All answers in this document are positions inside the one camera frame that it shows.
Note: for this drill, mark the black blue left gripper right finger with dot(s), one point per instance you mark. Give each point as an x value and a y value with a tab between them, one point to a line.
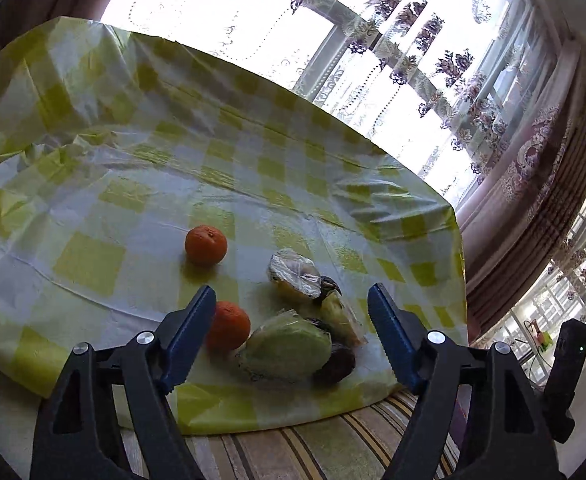
482	393

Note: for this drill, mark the dark wrinkled passion fruit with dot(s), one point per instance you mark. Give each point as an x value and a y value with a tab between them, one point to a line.
341	363

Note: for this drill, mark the orange mandarin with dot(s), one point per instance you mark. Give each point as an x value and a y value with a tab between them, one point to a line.
230	328
205	245

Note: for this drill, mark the pale half fruit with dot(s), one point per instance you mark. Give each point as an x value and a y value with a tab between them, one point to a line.
337	314

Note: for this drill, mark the green half fruit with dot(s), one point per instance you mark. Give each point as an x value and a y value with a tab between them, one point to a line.
286	347

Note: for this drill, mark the yellow half fruit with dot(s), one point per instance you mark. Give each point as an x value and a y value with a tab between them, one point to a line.
294	276

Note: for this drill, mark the small side table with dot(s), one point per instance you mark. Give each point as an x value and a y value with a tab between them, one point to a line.
530	345

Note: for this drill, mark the pink patterned curtain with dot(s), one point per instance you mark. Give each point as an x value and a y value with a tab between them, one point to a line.
515	222

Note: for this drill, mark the green checkered plastic tablecloth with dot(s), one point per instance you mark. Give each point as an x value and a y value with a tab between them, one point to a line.
114	145

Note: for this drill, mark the sheer floral lace curtain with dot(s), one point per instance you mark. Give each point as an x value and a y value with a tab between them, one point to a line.
442	85

